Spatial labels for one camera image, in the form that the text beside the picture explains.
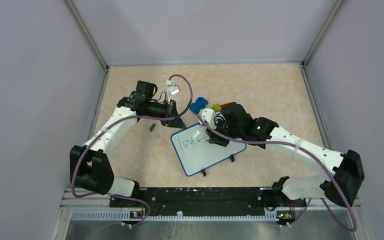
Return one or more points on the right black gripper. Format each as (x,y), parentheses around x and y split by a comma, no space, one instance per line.
(214,137)

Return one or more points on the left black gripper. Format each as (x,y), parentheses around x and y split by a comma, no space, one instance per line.
(171,111)

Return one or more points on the green-capped whiteboard marker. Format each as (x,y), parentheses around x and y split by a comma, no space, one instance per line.
(201,136)

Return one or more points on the green marker cap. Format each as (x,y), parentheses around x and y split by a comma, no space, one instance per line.
(152,127)

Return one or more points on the blue-framed whiteboard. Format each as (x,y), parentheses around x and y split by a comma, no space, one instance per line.
(194,156)

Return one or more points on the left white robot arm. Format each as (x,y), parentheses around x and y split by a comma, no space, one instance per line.
(90,166)

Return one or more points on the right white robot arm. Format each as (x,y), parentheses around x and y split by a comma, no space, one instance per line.
(339,174)

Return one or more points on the blue toy car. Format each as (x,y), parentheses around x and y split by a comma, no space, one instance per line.
(198,105)

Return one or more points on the red yellow toy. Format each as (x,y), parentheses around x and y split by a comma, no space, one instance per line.
(219,106)

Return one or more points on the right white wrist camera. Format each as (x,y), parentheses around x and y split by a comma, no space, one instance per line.
(207,115)

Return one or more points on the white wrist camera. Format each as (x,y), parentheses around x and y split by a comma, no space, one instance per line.
(207,115)
(171,90)

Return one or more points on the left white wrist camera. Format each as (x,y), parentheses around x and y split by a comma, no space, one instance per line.
(171,90)

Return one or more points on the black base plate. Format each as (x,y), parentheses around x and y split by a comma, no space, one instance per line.
(253,196)

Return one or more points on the aluminium frame rail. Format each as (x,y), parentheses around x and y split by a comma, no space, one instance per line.
(101,217)

